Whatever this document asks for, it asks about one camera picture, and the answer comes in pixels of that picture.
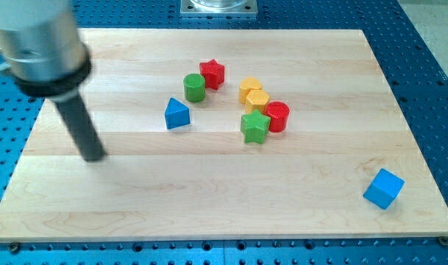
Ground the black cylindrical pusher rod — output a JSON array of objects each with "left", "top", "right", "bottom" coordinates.
[{"left": 54, "top": 94, "right": 105, "bottom": 162}]

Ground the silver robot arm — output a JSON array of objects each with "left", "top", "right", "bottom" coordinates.
[{"left": 0, "top": 0, "right": 105, "bottom": 162}]

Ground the blue triangle block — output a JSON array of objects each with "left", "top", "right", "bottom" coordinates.
[{"left": 164, "top": 98, "right": 191, "bottom": 130}]

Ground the red star block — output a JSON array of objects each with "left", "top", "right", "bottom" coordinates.
[{"left": 199, "top": 59, "right": 225, "bottom": 90}]

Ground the green star block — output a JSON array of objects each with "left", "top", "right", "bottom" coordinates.
[{"left": 240, "top": 110, "right": 271, "bottom": 144}]

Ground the green cylinder block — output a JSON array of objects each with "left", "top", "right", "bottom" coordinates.
[{"left": 183, "top": 74, "right": 206, "bottom": 102}]

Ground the wooden board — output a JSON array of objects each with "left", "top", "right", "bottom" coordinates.
[{"left": 0, "top": 29, "right": 448, "bottom": 242}]

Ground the yellow heart block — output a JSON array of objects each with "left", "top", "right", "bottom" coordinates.
[{"left": 238, "top": 77, "right": 263, "bottom": 104}]

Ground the yellow hexagon block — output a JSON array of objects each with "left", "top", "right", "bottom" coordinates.
[{"left": 244, "top": 90, "right": 270, "bottom": 113}]

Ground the red cylinder block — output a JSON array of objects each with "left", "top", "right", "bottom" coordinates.
[{"left": 265, "top": 101, "right": 290, "bottom": 133}]

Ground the blue cube block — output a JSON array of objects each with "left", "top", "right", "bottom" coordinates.
[{"left": 363, "top": 169, "right": 405, "bottom": 210}]

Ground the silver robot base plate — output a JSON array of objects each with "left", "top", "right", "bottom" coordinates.
[{"left": 180, "top": 0, "right": 258, "bottom": 15}]

